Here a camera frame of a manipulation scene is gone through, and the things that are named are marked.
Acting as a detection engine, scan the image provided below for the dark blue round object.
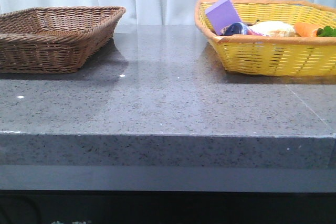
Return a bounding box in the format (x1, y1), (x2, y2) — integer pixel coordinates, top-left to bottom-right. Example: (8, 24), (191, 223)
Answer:
(222, 22), (248, 36)

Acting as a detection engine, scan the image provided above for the purple foam block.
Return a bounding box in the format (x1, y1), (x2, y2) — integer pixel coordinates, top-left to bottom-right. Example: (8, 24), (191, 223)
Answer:
(205, 0), (241, 35)

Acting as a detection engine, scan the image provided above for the cream bread loaf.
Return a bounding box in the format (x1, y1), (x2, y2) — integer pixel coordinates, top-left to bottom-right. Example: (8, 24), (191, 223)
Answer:
(247, 21), (296, 37)

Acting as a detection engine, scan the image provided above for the brown wicker basket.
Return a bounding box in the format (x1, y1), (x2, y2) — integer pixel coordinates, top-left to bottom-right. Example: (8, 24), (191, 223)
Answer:
(1, 6), (126, 73)

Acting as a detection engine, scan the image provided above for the yellow wicker basket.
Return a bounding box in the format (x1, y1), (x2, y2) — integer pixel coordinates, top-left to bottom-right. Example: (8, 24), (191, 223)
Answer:
(194, 0), (335, 77)

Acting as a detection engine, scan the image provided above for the orange toy carrot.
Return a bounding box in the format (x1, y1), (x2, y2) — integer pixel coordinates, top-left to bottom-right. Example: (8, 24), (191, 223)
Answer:
(294, 22), (322, 37)

